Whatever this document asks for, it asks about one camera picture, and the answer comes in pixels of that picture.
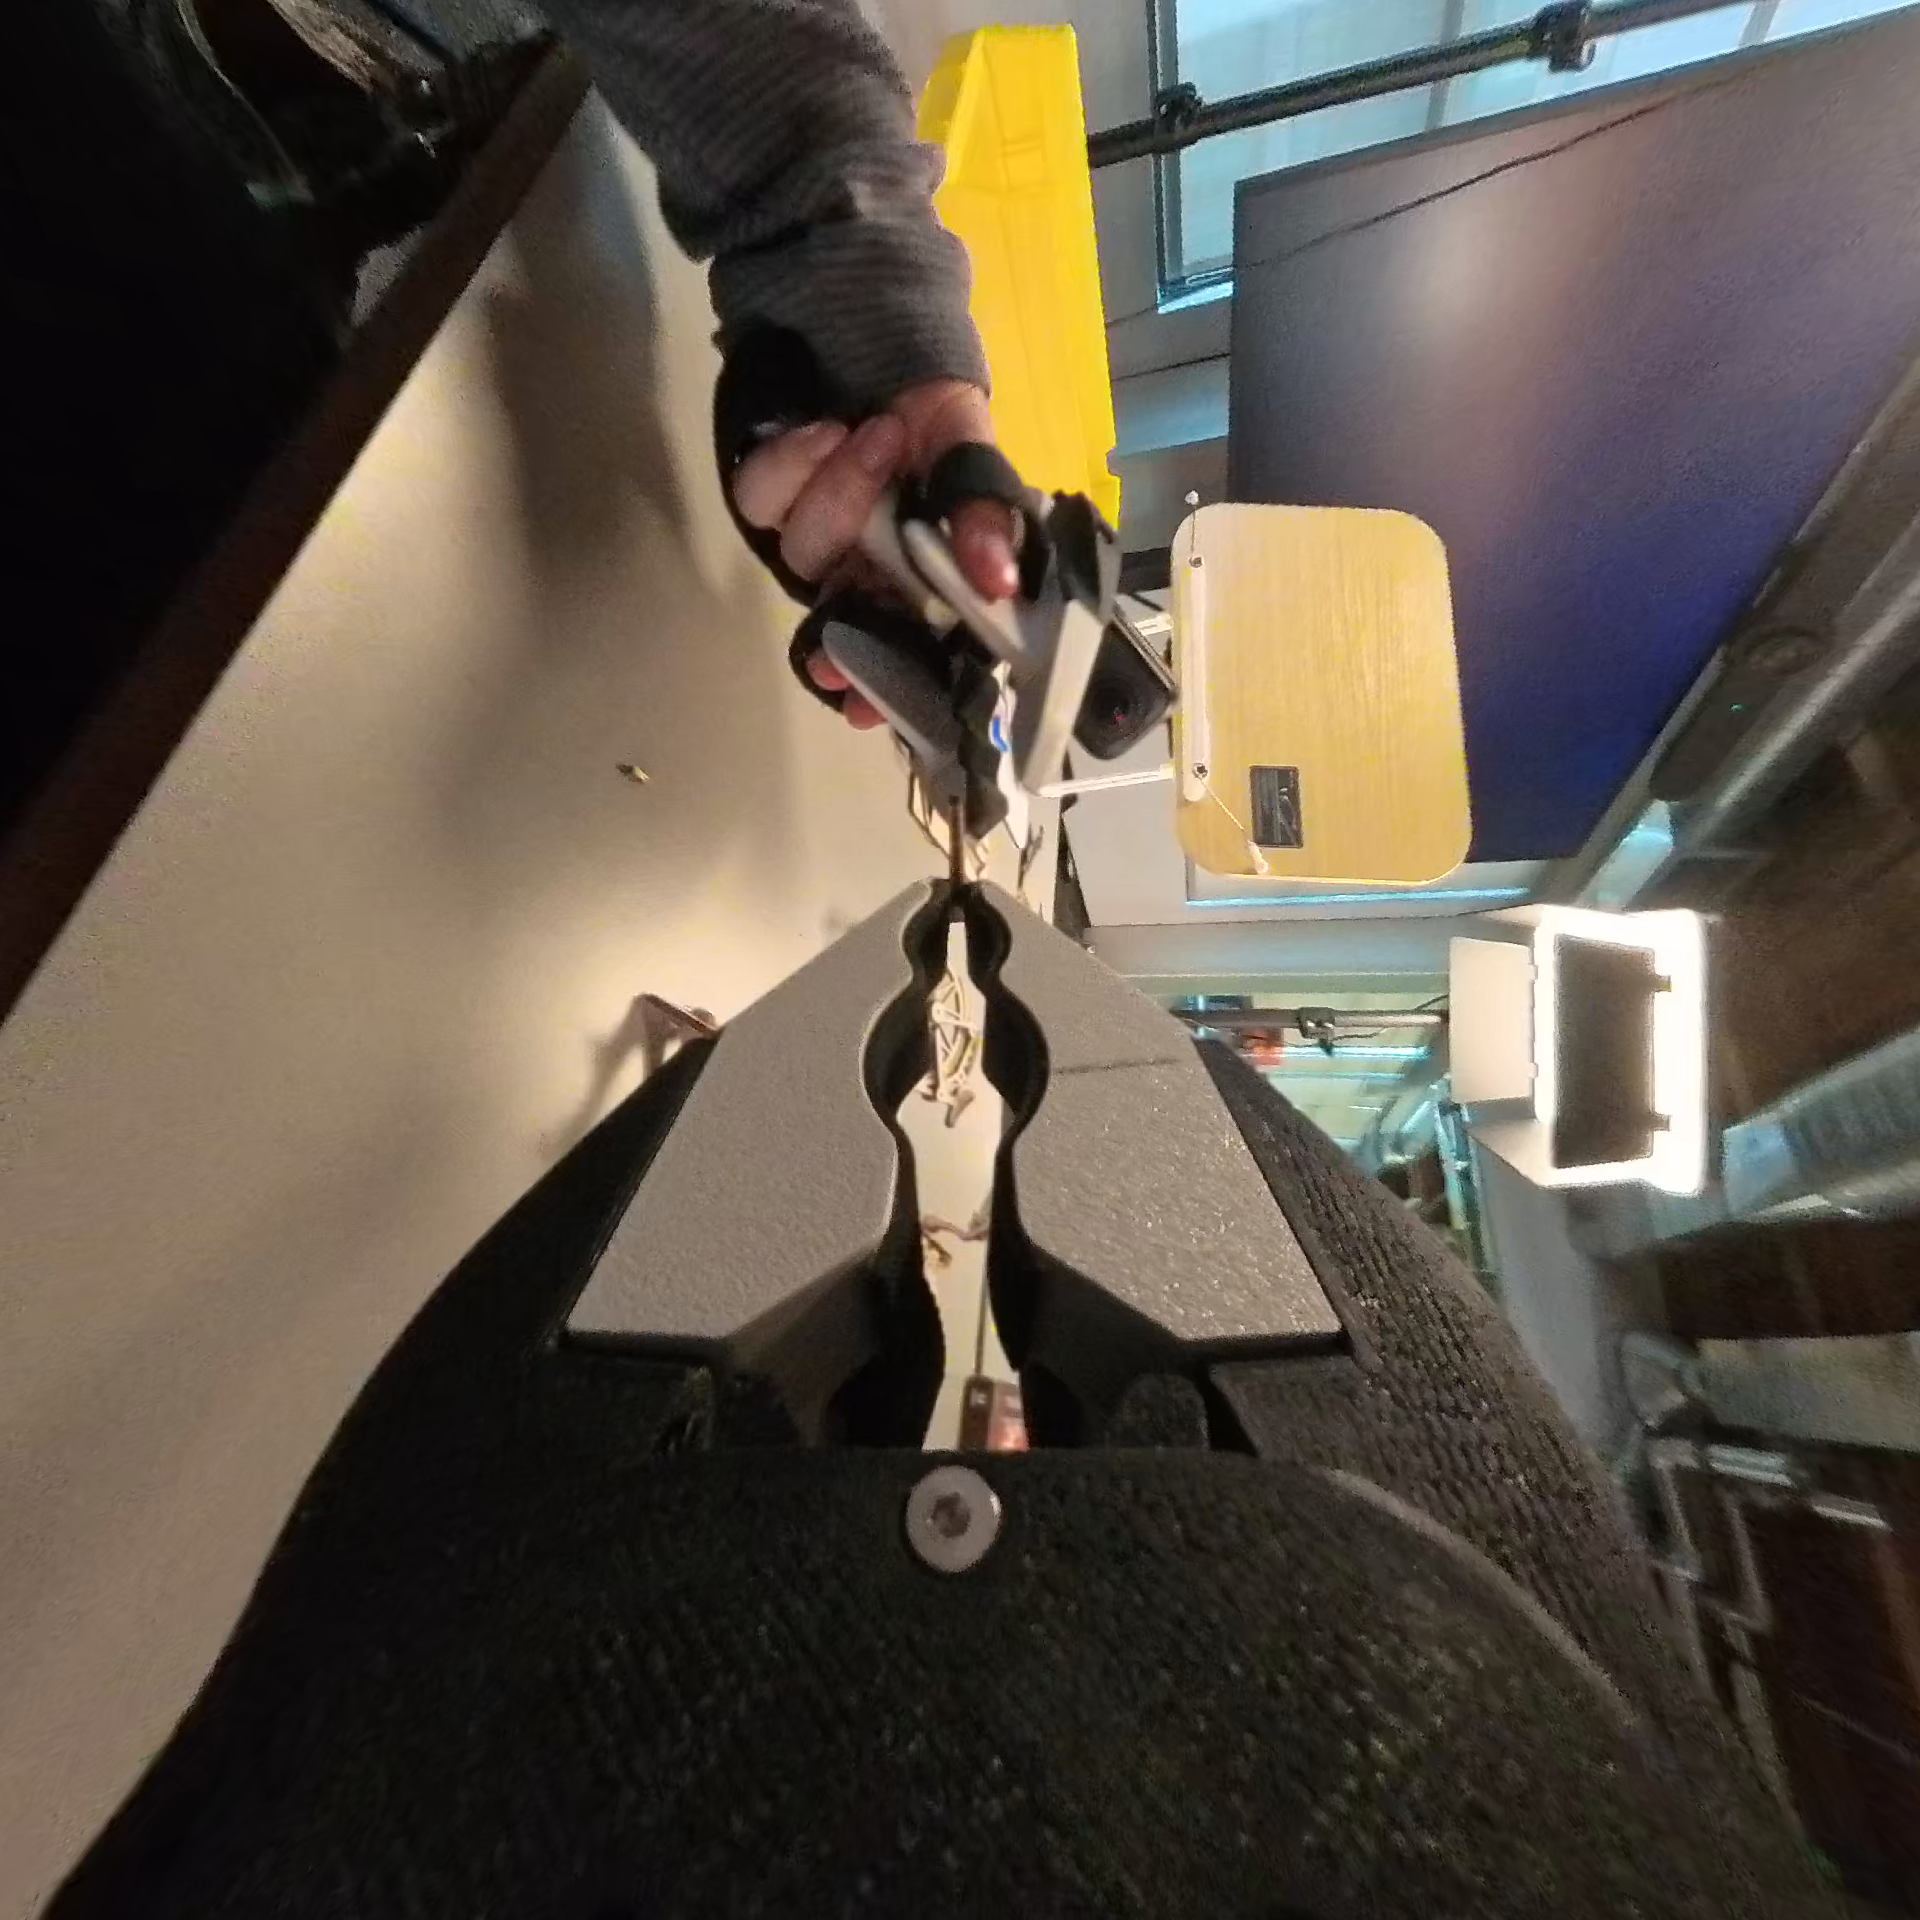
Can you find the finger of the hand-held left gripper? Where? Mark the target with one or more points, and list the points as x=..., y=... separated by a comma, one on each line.
x=957, y=750
x=1059, y=691

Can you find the black metal pole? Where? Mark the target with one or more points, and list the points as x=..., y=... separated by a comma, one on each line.
x=1349, y=85

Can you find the person's left hand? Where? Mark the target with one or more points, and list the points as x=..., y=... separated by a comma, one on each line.
x=827, y=494

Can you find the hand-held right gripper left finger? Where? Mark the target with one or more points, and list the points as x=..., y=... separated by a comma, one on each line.
x=720, y=1201

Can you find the person's left forearm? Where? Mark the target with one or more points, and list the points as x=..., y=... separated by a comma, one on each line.
x=781, y=181

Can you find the small wooden part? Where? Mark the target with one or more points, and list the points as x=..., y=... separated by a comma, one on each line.
x=962, y=861

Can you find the metal rack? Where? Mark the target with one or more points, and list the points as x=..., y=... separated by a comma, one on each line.
x=1823, y=1117

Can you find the yellow plastic floor sign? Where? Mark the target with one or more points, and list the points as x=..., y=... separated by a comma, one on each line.
x=1021, y=225

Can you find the window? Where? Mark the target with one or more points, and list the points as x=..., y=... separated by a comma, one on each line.
x=1306, y=201

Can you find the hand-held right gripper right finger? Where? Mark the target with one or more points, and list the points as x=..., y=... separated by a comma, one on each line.
x=1184, y=1201

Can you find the large dark screen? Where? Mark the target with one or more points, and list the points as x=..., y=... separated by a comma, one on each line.
x=1575, y=451

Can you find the white open box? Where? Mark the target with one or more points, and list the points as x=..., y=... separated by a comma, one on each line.
x=1501, y=1019

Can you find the light wooden chair seat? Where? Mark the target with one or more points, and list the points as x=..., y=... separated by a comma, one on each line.
x=1320, y=674

